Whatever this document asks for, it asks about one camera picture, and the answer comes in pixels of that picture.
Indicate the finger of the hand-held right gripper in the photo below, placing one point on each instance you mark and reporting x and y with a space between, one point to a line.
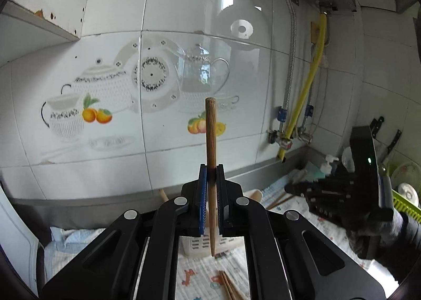
315 184
329 209

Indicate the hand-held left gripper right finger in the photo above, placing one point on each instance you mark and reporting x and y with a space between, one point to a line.
219 198

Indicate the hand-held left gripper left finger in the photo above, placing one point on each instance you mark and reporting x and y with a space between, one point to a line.
204 198

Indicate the round wooden chopstick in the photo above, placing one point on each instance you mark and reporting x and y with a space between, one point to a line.
285 203
163 195
279 202
227 286
235 290
210 138

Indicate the white plastic utensil holder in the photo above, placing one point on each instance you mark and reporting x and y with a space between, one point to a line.
197 245

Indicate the person's right forearm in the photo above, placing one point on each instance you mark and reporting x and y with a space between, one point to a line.
409 254

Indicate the person's right hand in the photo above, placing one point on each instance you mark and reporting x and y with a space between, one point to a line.
371 237

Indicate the teal soap pump bottle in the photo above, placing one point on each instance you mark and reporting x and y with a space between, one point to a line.
328 168

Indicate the light wooden spoon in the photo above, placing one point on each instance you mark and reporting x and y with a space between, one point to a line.
255 195

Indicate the white plate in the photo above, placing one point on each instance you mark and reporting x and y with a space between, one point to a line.
408 175

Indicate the metal water valve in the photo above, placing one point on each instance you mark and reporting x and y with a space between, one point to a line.
306 137

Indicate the green dish rack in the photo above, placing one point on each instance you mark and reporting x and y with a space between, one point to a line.
406 206

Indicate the printed cartoon blanket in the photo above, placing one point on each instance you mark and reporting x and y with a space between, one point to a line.
200 277

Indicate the white cutting board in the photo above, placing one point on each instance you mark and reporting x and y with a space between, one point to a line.
19 231

